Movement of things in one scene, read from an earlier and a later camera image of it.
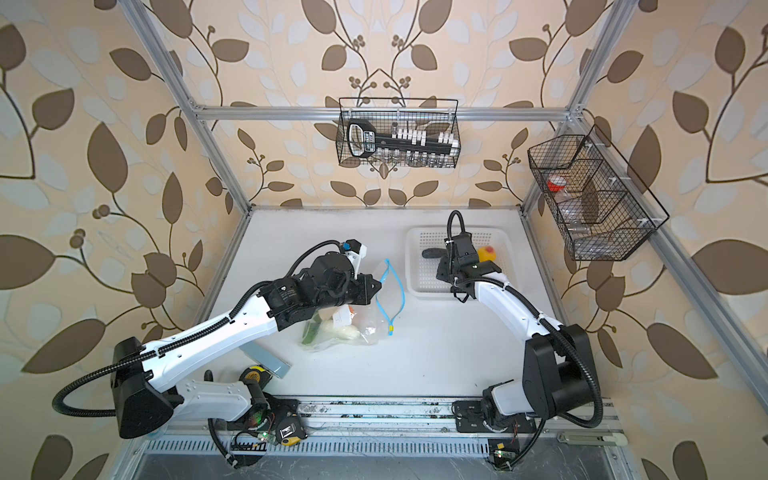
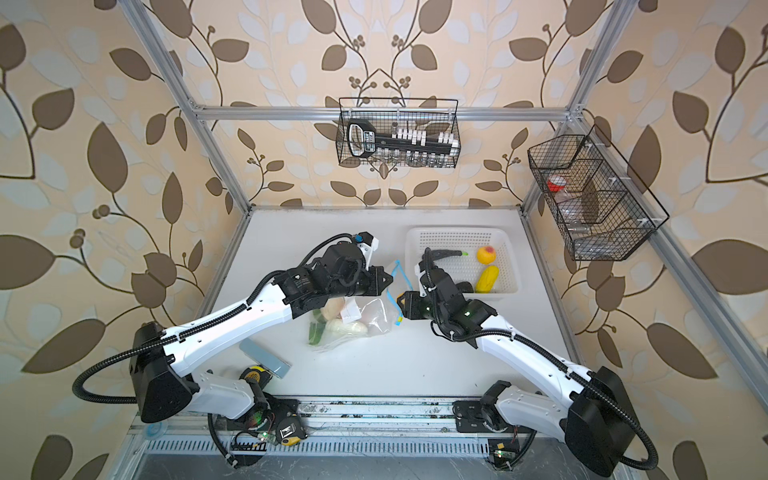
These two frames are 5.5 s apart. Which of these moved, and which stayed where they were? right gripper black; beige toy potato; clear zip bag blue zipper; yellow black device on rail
Moved: right gripper black
Stayed: beige toy potato; yellow black device on rail; clear zip bag blue zipper
